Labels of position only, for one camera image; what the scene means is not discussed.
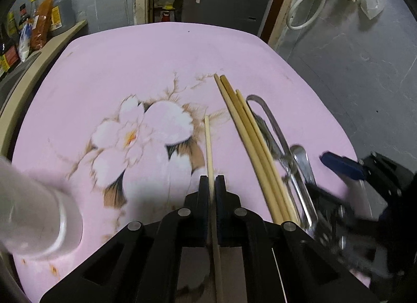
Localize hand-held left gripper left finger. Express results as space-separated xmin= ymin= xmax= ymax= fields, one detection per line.
xmin=39 ymin=175 xmax=211 ymax=303

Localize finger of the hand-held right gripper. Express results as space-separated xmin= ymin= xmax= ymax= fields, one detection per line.
xmin=306 ymin=183 xmax=389 ymax=258
xmin=320 ymin=151 xmax=408 ymax=201

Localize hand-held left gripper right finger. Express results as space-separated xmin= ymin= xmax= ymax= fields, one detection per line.
xmin=215 ymin=175 xmax=382 ymax=303

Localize metal spoon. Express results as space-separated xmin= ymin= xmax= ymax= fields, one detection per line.
xmin=288 ymin=144 xmax=319 ymax=230

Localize metal tongs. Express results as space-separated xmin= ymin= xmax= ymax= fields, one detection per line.
xmin=246 ymin=94 xmax=302 ymax=193

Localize white utensil holder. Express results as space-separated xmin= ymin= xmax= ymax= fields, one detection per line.
xmin=0 ymin=156 xmax=83 ymax=259

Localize pink floral tablecloth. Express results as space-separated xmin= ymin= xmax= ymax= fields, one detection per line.
xmin=11 ymin=22 xmax=372 ymax=303

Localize brown wooden door jamb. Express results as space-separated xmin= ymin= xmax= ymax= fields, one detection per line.
xmin=259 ymin=0 xmax=308 ymax=50

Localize grey cabinet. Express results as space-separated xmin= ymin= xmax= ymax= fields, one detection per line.
xmin=182 ymin=0 xmax=272 ymax=38

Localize beige kitchen counter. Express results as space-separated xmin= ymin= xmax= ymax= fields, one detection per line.
xmin=0 ymin=19 xmax=88 ymax=160

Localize white plastic bag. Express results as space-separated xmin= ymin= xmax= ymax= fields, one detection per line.
xmin=19 ymin=23 xmax=34 ymax=63

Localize orange snack packet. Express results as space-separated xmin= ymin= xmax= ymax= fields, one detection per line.
xmin=30 ymin=0 xmax=55 ymax=52

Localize plastic oil jug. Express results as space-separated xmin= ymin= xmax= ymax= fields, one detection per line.
xmin=47 ymin=0 xmax=74 ymax=30

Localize dark sauce bottle red cap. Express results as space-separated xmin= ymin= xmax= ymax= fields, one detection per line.
xmin=17 ymin=2 xmax=30 ymax=31

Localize dark sauce bottle yellow label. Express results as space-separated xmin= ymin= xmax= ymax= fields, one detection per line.
xmin=6 ymin=11 xmax=17 ymax=39

